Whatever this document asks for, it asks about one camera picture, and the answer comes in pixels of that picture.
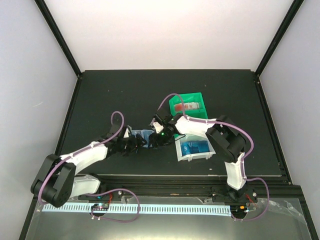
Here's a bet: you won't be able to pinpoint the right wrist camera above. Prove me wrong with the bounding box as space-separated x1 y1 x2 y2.
150 120 164 134

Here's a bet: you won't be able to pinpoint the white card bin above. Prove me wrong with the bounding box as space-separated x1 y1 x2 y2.
174 134 216 162

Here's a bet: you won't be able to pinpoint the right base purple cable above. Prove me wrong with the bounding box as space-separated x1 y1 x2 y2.
231 177 270 223

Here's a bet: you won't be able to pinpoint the blue credit cards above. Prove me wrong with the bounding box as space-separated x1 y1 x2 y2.
180 140 210 156

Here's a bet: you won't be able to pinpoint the left circuit board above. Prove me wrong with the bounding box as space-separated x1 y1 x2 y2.
91 203 109 211

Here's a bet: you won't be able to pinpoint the green card bin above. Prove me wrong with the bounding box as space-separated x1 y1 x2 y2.
168 92 209 137

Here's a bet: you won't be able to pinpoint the black frame post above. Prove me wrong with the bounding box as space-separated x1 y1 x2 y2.
255 0 304 77
34 0 82 77

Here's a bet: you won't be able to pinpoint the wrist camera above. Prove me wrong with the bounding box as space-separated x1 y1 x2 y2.
150 120 164 134
123 125 132 139

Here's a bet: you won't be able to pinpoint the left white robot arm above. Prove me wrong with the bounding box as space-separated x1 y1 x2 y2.
30 124 148 208

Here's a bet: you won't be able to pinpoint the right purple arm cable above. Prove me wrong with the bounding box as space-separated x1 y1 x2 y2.
157 93 255 180

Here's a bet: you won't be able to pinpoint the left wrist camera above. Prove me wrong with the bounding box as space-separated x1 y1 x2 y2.
123 125 132 139

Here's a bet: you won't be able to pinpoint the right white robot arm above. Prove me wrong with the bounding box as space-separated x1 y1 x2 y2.
148 113 247 203

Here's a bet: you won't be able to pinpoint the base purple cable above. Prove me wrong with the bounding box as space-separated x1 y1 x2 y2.
89 188 141 224
231 177 270 223

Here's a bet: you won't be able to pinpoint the white slotted cable duct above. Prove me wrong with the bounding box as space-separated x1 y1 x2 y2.
42 202 232 217

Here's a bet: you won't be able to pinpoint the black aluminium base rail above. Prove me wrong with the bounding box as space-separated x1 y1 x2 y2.
89 173 304 203

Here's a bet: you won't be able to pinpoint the red white credit cards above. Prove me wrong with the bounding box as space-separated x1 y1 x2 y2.
174 102 200 112

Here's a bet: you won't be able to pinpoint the right black frame post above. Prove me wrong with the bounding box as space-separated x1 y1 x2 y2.
255 0 304 77

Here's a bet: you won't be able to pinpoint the right circuit board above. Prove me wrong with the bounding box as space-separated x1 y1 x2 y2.
230 205 257 214

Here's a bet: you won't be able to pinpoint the left black frame post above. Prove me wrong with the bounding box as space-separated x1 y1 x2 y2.
34 0 82 77

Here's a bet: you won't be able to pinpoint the circuit board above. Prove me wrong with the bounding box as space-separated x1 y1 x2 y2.
230 205 257 214
91 203 109 211

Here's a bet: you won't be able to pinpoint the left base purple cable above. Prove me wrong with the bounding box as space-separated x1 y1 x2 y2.
89 188 141 224

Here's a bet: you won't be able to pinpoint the blue card holder wallet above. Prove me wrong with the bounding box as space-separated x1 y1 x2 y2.
131 129 154 149

